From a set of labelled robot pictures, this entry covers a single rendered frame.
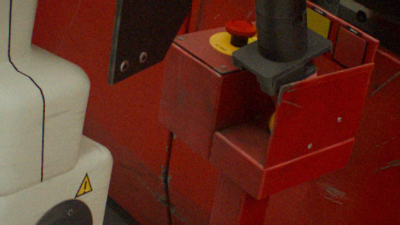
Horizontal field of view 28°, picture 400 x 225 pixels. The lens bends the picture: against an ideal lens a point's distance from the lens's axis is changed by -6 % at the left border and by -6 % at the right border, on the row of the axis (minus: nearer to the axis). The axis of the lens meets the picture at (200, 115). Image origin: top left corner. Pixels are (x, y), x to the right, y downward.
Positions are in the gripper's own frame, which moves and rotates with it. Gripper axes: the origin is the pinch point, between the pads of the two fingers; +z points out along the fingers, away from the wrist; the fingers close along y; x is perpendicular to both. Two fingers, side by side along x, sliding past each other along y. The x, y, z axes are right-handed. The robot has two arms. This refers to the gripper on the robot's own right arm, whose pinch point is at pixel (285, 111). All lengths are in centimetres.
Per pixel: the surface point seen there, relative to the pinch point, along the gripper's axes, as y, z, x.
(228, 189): -5.1, 13.2, 5.6
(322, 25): 10.5, -5.7, 4.1
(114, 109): 9, 41, 62
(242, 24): 2.0, -6.8, 9.7
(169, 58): -6.1, -3.3, 14.4
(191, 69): -5.9, -3.9, 9.9
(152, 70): 13, 28, 52
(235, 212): -5.8, 15.5, 3.4
